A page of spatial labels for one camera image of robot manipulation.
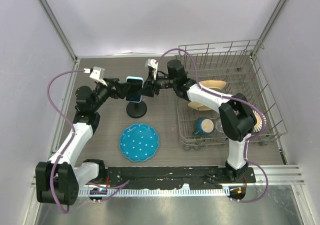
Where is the metal wire dish rack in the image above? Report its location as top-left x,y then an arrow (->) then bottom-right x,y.
176,39 -> 287,150

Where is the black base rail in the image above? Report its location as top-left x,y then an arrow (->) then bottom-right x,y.
103,166 -> 256,190

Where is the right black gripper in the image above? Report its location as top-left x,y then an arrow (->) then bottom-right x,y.
138,70 -> 177,97

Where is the white ribbed cup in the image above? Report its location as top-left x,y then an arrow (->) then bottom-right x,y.
253,110 -> 267,133

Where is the black phone stand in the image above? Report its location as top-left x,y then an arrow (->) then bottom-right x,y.
126,101 -> 148,119

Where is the beige plate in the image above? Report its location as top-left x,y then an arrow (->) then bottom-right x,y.
188,101 -> 212,111
199,79 -> 227,92

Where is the white cable duct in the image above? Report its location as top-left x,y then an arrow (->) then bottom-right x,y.
78,186 -> 230,198

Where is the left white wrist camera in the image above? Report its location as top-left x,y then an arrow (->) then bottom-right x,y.
83,66 -> 107,86

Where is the blue mug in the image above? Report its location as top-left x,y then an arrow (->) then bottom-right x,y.
193,117 -> 215,136

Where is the clear glass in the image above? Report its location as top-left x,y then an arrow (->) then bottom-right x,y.
215,119 -> 224,134

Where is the beige plate rear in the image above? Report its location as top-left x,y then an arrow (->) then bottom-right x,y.
199,79 -> 227,92

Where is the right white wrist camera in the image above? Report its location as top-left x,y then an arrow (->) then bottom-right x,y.
145,58 -> 158,79

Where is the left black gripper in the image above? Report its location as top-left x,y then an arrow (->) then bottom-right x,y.
91,78 -> 130,112

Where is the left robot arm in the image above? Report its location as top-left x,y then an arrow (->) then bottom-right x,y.
35,78 -> 130,206

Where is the beige plate front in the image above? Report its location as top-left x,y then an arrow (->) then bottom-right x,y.
188,101 -> 212,111

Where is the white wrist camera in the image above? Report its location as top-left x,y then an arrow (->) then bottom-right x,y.
83,66 -> 107,86
145,58 -> 158,79

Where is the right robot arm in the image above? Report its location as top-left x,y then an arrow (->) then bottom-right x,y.
139,59 -> 257,183

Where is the phone with light blue case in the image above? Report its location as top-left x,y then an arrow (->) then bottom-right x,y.
125,76 -> 144,103

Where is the blue polka dot plate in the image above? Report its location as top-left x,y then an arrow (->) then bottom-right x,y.
119,123 -> 160,162

